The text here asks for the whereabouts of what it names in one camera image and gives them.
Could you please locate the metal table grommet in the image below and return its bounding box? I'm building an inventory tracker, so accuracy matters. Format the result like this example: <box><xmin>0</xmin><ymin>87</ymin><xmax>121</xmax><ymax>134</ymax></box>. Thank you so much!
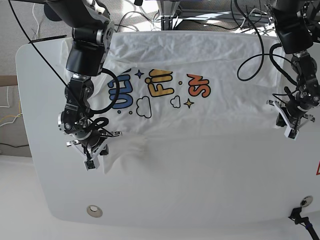
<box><xmin>86</xmin><ymin>205</ymin><xmax>103</xmax><ymax>218</ymax></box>
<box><xmin>300</xmin><ymin>195</ymin><xmax>313</xmax><ymax>208</ymax></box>

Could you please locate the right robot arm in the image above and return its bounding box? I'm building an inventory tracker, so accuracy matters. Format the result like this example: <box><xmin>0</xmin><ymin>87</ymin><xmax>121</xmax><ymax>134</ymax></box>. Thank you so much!
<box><xmin>46</xmin><ymin>0</ymin><xmax>120</xmax><ymax>161</ymax></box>

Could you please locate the black clamp with cable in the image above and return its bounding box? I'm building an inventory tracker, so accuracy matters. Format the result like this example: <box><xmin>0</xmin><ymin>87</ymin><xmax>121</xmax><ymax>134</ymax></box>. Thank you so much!
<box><xmin>288</xmin><ymin>207</ymin><xmax>320</xmax><ymax>240</ymax></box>

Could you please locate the metal table grommet right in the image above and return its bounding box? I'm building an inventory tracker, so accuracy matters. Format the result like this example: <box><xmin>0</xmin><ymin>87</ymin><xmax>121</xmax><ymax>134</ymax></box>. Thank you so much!
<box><xmin>300</xmin><ymin>195</ymin><xmax>313</xmax><ymax>208</ymax></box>

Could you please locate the white printed T-shirt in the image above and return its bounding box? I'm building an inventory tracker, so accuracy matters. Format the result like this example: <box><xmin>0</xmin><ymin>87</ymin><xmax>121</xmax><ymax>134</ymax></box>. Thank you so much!
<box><xmin>59</xmin><ymin>31</ymin><xmax>286</xmax><ymax>176</ymax></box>

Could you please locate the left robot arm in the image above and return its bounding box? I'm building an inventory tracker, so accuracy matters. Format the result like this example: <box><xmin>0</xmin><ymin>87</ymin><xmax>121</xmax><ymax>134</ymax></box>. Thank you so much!
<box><xmin>266</xmin><ymin>0</ymin><xmax>320</xmax><ymax>139</ymax></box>

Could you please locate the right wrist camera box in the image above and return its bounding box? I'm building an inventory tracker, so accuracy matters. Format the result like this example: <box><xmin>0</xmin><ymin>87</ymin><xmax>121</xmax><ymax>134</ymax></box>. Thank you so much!
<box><xmin>84</xmin><ymin>157</ymin><xmax>100</xmax><ymax>171</ymax></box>

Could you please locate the aluminium frame post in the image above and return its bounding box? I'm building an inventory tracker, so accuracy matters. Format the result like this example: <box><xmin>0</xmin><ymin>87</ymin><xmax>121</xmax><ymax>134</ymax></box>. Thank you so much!
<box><xmin>157</xmin><ymin>0</ymin><xmax>180</xmax><ymax>31</ymax></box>

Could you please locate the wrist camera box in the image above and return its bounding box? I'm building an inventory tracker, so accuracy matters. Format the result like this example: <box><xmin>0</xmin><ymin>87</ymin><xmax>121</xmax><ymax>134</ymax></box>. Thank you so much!
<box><xmin>84</xmin><ymin>157</ymin><xmax>100</xmax><ymax>171</ymax></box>
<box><xmin>284</xmin><ymin>126</ymin><xmax>299</xmax><ymax>140</ymax></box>

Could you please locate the metal table grommet left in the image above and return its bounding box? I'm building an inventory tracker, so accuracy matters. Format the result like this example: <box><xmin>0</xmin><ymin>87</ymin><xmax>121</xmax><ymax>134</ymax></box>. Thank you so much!
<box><xmin>86</xmin><ymin>205</ymin><xmax>103</xmax><ymax>218</ymax></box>

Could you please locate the blue round stand base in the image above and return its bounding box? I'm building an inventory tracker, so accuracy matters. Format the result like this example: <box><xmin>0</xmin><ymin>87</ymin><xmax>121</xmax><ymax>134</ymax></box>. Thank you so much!
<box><xmin>43</xmin><ymin>4</ymin><xmax>62</xmax><ymax>22</ymax></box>

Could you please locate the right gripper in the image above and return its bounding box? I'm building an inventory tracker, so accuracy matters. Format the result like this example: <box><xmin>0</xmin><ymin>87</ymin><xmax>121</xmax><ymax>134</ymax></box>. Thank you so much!
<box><xmin>66</xmin><ymin>130</ymin><xmax>123</xmax><ymax>160</ymax></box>

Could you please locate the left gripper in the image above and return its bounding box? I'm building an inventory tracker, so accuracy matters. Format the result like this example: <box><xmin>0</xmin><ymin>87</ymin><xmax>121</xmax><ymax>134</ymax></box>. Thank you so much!
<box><xmin>266</xmin><ymin>100</ymin><xmax>316</xmax><ymax>131</ymax></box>

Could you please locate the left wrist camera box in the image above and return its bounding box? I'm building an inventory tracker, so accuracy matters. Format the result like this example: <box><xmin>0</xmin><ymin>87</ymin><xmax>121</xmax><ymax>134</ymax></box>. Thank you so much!
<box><xmin>284</xmin><ymin>126</ymin><xmax>299</xmax><ymax>140</ymax></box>

